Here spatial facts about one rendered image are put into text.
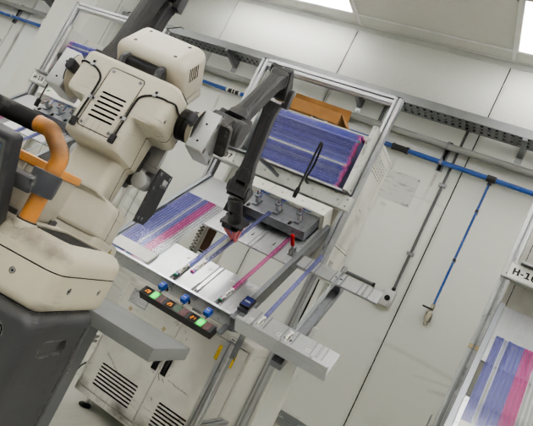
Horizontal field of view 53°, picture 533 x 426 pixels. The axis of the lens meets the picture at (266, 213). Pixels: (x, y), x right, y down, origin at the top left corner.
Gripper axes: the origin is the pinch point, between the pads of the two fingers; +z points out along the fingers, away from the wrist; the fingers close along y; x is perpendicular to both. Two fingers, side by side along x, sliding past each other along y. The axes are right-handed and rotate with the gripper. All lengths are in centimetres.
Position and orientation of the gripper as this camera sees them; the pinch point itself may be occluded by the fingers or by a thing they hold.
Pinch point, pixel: (233, 239)
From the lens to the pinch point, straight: 210.8
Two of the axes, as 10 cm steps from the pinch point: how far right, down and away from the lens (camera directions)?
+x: -5.6, 4.4, -7.1
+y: -8.3, -3.5, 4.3
